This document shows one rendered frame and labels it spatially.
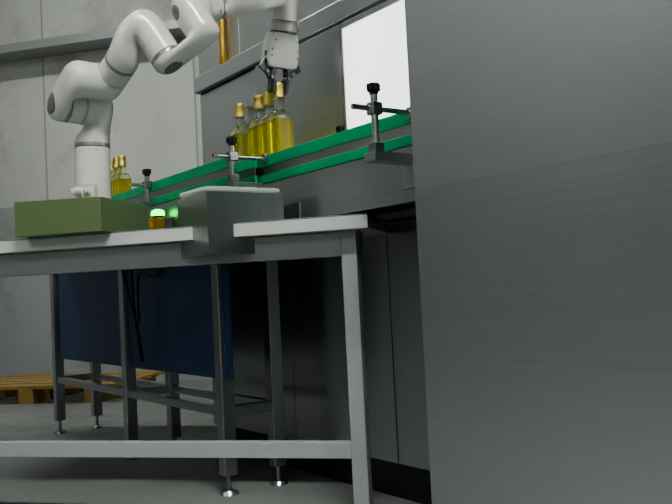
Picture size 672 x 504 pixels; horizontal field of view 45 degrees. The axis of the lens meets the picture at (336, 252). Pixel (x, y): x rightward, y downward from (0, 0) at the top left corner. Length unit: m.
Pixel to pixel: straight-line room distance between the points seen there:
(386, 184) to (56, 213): 0.87
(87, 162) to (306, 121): 0.65
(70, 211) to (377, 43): 0.92
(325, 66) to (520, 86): 1.13
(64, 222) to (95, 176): 0.18
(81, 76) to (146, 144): 3.77
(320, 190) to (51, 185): 4.41
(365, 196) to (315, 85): 0.62
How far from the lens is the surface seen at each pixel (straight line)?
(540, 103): 1.36
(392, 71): 2.19
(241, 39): 2.95
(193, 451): 2.19
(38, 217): 2.27
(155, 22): 2.22
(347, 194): 2.00
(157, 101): 6.02
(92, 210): 2.18
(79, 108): 2.34
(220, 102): 3.05
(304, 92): 2.52
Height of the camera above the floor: 0.57
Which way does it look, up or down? 3 degrees up
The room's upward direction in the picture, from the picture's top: 3 degrees counter-clockwise
